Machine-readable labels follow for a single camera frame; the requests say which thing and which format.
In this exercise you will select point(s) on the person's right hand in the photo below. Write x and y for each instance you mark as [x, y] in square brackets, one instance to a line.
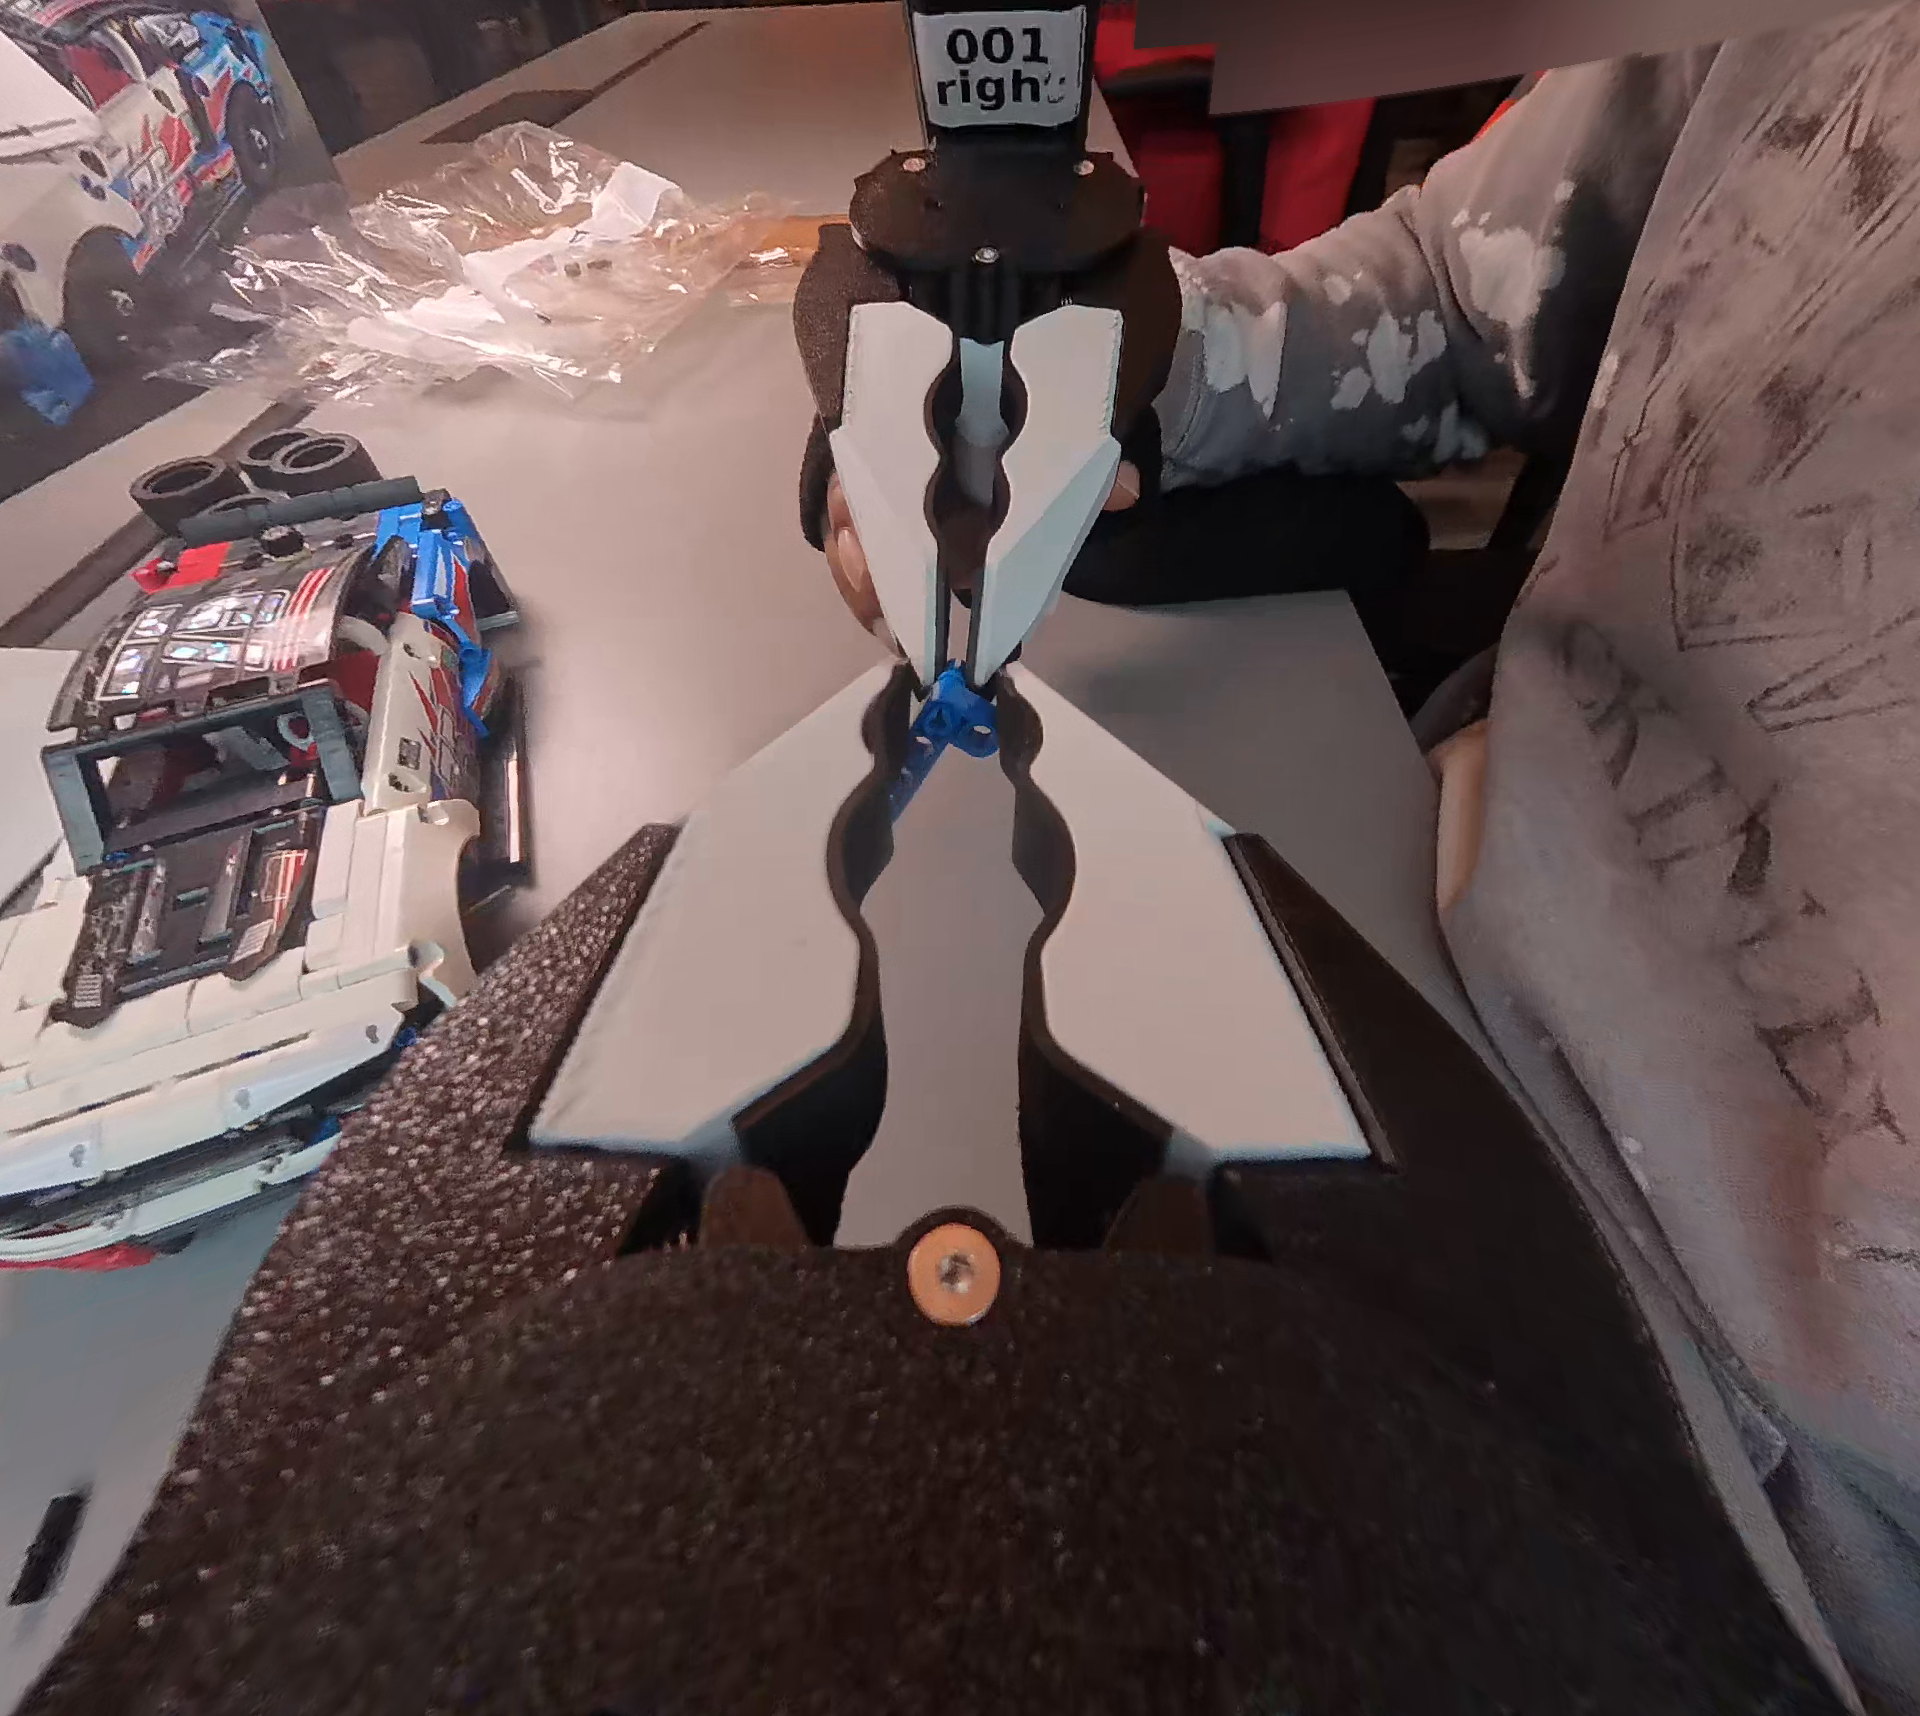
[851, 568]

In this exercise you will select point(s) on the toy brick race car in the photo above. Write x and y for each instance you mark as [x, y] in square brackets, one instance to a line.
[224, 936]

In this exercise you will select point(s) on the black rubber toy tyre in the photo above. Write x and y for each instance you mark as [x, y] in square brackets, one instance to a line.
[266, 445]
[176, 495]
[323, 464]

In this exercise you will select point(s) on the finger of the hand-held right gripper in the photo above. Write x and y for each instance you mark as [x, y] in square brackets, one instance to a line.
[1064, 426]
[885, 426]

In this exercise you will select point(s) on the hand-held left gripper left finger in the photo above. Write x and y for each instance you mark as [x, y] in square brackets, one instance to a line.
[704, 967]

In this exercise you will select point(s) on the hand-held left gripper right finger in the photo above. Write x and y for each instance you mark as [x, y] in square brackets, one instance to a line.
[1201, 981]

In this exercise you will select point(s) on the clear plastic bag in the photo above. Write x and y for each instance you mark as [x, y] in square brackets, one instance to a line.
[494, 246]

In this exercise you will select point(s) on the blue brick connector piece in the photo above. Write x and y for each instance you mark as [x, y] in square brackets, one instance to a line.
[949, 726]

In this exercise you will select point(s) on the black elbow cushion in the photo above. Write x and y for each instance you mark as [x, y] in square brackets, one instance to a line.
[1244, 546]

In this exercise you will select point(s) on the race car picture box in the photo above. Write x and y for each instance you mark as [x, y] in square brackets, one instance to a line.
[150, 97]

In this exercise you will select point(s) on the person in pink hoodie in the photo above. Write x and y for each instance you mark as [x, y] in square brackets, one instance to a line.
[1725, 697]

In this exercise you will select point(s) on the white metal book stand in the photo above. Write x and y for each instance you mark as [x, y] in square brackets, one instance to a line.
[22, 756]

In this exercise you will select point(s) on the person's right forearm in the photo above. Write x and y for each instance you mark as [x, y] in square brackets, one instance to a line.
[1351, 321]

